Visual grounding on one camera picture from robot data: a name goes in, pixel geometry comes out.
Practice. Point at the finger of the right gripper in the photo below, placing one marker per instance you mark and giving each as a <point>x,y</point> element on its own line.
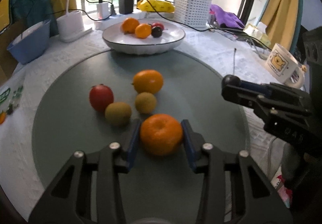
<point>241,99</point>
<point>278,90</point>

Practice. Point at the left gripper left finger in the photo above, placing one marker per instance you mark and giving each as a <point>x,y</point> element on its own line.
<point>67,199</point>

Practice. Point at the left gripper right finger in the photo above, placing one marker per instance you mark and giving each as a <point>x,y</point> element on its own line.
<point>254,199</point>

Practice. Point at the dark plum with stem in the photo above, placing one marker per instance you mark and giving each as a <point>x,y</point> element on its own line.
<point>156,32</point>

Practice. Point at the large red tomato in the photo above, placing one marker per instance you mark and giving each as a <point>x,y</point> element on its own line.
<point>158,24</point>

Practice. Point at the orange mandarin with stem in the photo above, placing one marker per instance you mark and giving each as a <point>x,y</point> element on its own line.
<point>142,31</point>

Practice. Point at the white textured tablecloth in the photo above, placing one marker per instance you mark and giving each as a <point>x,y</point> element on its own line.
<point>19,178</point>

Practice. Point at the bear cartoon mug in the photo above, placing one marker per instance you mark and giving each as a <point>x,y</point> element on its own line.
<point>283,66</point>

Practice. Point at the yellow-green tissue pack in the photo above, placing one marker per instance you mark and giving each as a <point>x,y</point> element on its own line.
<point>258,32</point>

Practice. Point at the purple cloth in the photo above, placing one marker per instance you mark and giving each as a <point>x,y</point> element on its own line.
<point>225,19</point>

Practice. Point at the white plate black rim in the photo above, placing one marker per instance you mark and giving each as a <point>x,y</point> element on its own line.
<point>171,37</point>

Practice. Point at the white perforated basket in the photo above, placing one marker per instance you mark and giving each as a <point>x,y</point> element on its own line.
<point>193,13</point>

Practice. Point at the yellow-green fruit right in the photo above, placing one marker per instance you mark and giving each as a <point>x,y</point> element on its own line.
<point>145,103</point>

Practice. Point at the yellow-green fruit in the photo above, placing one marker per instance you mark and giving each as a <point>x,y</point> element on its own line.
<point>118,114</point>
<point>145,103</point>

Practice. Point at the yellow-green fruit left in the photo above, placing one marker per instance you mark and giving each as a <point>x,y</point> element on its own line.
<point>118,114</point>

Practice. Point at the yellow snack packet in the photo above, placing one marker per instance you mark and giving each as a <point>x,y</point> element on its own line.
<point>155,6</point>

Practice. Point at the small red tomato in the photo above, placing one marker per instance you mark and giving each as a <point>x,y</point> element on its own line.
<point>100,97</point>

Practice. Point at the printed fruit plastic bag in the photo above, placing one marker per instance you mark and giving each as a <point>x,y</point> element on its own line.
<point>11,94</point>

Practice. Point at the black charger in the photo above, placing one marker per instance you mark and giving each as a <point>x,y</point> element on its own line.
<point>125,6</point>

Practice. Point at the white power strip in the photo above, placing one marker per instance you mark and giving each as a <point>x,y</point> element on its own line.
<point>139,15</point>

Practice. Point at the white charger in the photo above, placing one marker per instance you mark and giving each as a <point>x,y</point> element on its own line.
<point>103,10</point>

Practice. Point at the blue bowl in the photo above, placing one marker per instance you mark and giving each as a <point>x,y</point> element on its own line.
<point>31,43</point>

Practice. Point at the white desk lamp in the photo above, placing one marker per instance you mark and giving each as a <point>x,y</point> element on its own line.
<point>71,25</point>

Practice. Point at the tablet with yellow screen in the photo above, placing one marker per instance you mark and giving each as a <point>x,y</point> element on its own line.
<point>5,15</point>

